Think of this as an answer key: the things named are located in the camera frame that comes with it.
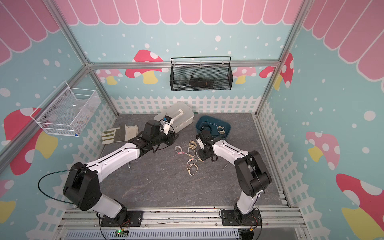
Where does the white orange watch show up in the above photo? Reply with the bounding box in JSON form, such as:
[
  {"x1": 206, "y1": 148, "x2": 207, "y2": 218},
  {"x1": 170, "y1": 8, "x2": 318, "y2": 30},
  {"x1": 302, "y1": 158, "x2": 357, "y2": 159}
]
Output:
[{"x1": 187, "y1": 158, "x2": 197, "y2": 166}]

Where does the grey pink strap watch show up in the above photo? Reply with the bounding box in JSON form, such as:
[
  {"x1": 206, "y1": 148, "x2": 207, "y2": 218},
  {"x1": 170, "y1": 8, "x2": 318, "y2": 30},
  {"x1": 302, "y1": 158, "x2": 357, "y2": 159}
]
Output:
[{"x1": 175, "y1": 146, "x2": 184, "y2": 155}]

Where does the beige watch lowest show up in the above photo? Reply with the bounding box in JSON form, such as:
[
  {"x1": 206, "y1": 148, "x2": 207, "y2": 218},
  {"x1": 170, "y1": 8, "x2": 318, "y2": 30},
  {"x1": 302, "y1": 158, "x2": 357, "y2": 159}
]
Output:
[{"x1": 187, "y1": 164, "x2": 199, "y2": 176}]

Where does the black watch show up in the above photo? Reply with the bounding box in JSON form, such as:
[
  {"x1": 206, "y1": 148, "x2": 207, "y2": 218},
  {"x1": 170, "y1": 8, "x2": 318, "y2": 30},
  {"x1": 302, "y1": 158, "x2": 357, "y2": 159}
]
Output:
[{"x1": 205, "y1": 128, "x2": 219, "y2": 135}]

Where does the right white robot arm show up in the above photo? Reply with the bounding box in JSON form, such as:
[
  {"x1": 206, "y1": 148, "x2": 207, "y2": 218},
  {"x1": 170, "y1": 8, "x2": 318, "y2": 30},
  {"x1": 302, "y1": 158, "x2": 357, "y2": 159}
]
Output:
[{"x1": 196, "y1": 130, "x2": 272, "y2": 224}]

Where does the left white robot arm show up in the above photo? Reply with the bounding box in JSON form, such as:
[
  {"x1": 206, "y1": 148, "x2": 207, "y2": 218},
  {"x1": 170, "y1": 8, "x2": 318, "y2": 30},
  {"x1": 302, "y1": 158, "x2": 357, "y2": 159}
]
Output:
[{"x1": 63, "y1": 116, "x2": 179, "y2": 225}]

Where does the dark teal storage bin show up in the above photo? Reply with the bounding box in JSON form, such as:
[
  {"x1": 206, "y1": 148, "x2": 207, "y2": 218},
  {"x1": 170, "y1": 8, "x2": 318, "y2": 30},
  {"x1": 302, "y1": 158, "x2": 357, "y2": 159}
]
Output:
[{"x1": 196, "y1": 116, "x2": 231, "y2": 139}]

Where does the grey work glove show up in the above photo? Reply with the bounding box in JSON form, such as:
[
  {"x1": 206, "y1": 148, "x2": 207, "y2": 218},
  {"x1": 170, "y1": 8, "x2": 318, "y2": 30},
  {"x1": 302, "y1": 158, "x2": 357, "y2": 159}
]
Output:
[{"x1": 101, "y1": 124, "x2": 139, "y2": 145}]

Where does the white translucent lidded toolbox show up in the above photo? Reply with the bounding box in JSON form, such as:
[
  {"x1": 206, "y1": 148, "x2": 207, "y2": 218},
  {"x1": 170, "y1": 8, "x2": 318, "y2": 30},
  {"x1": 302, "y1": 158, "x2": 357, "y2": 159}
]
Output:
[{"x1": 154, "y1": 102, "x2": 194, "y2": 133}]

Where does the black item in basket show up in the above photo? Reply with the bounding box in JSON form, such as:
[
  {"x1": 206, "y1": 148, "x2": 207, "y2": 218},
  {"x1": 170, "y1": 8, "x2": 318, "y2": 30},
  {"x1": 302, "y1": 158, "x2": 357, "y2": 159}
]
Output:
[{"x1": 189, "y1": 78, "x2": 215, "y2": 89}]

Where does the small green circuit board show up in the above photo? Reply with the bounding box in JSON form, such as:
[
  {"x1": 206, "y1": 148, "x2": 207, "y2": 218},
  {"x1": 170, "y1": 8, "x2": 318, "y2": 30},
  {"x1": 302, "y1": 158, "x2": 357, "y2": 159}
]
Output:
[{"x1": 114, "y1": 230, "x2": 129, "y2": 238}]

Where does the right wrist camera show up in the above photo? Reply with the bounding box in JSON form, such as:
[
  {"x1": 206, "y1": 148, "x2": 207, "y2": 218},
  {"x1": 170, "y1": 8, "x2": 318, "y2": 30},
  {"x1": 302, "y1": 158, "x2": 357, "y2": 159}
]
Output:
[{"x1": 196, "y1": 139, "x2": 205, "y2": 149}]

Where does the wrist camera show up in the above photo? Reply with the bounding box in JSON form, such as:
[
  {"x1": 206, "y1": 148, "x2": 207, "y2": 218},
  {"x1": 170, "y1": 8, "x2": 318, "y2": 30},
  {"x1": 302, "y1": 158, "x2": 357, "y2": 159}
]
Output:
[
  {"x1": 162, "y1": 115, "x2": 174, "y2": 135},
  {"x1": 196, "y1": 139, "x2": 205, "y2": 149}
]

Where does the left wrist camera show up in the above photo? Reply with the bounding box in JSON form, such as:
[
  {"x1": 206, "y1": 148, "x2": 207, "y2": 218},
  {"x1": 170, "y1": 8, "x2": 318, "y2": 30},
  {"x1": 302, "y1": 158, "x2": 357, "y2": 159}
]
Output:
[{"x1": 162, "y1": 115, "x2": 174, "y2": 135}]

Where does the black mesh wall basket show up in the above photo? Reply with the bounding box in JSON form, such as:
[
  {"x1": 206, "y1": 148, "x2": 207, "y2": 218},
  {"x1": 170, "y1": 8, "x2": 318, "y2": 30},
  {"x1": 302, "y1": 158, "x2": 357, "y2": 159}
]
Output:
[{"x1": 170, "y1": 56, "x2": 234, "y2": 92}]

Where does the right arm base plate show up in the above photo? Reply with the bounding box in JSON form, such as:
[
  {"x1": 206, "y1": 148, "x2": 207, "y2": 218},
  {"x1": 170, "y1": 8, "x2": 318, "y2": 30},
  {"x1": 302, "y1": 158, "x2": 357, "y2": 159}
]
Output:
[{"x1": 219, "y1": 209, "x2": 263, "y2": 227}]

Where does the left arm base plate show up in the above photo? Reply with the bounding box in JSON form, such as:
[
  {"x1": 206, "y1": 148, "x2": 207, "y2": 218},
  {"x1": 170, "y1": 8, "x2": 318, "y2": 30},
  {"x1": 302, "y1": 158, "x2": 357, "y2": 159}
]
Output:
[{"x1": 101, "y1": 211, "x2": 144, "y2": 228}]

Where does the white wire wall basket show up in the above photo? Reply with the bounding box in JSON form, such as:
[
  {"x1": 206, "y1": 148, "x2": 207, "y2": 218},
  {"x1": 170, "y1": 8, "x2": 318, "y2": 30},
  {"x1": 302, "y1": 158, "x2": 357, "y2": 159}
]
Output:
[{"x1": 30, "y1": 82, "x2": 102, "y2": 137}]

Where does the grey cable duct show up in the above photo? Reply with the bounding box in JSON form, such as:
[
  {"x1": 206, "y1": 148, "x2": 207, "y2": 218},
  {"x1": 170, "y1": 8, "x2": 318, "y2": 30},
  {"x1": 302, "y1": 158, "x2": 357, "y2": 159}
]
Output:
[{"x1": 62, "y1": 229, "x2": 240, "y2": 240}]

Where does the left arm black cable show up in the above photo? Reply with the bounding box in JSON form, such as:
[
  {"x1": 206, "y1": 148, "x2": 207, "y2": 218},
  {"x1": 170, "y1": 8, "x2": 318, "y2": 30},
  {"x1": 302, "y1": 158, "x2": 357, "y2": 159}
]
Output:
[{"x1": 37, "y1": 169, "x2": 82, "y2": 206}]

